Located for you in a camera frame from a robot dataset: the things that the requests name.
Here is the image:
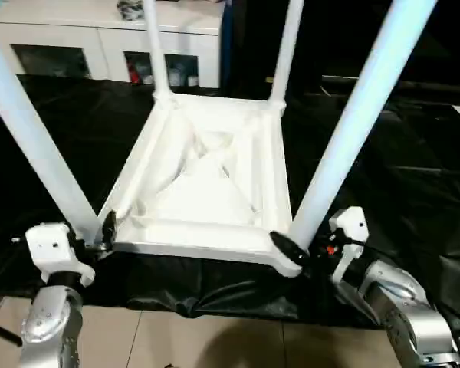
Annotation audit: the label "white plastic table top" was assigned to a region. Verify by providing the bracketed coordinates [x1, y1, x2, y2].
[97, 91, 304, 278]

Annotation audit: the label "white plastic table leg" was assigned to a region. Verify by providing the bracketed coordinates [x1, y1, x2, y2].
[290, 0, 439, 251]
[269, 0, 307, 111]
[0, 22, 101, 247]
[143, 0, 174, 102]

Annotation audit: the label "black mat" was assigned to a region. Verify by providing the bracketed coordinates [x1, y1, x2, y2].
[0, 72, 460, 331]

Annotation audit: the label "black case with brass label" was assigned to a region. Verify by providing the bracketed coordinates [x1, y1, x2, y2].
[218, 0, 331, 97]

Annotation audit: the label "dark long metal bar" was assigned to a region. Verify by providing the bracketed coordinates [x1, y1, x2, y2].
[320, 74, 460, 94]

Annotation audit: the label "white cabinet with glass doors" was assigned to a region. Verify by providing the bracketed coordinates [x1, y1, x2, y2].
[0, 0, 222, 88]

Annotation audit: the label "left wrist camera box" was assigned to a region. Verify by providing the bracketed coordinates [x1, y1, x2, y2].
[24, 221, 97, 288]

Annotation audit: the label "black metal folding frame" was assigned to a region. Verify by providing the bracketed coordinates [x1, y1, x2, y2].
[0, 294, 23, 347]

